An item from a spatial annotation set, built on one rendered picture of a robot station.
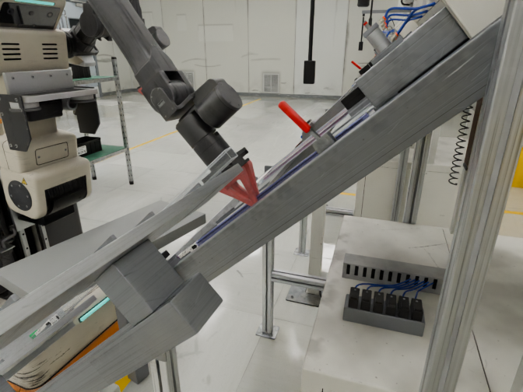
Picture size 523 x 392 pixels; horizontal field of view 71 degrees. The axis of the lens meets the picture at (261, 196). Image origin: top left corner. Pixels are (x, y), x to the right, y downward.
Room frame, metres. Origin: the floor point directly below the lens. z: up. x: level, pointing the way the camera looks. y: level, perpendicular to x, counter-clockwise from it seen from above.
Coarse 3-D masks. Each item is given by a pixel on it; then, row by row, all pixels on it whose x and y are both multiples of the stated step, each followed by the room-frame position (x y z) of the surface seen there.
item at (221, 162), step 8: (224, 152) 0.32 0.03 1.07; (232, 152) 0.33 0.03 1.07; (216, 160) 0.33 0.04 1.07; (224, 160) 0.32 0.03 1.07; (232, 160) 0.33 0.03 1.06; (208, 168) 0.33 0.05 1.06; (216, 168) 0.33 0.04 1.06; (224, 168) 0.34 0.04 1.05; (200, 176) 0.33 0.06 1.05; (208, 176) 0.33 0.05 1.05; (192, 184) 0.34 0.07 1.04; (184, 192) 0.34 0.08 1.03; (176, 200) 0.34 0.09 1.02; (88, 288) 0.40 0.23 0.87; (80, 296) 0.41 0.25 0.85; (72, 304) 0.42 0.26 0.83; (56, 312) 0.43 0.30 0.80; (64, 312) 0.42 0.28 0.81; (56, 320) 0.43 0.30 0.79; (32, 336) 0.46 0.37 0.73
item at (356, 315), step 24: (360, 264) 0.77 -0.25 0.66; (384, 264) 0.77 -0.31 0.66; (408, 264) 0.77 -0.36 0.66; (312, 288) 1.20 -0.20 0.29; (384, 288) 0.70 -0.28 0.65; (408, 288) 0.71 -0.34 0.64; (432, 288) 0.72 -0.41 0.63; (360, 312) 0.62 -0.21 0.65; (384, 312) 0.61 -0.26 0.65; (408, 312) 0.59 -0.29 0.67; (264, 336) 1.24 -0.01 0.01
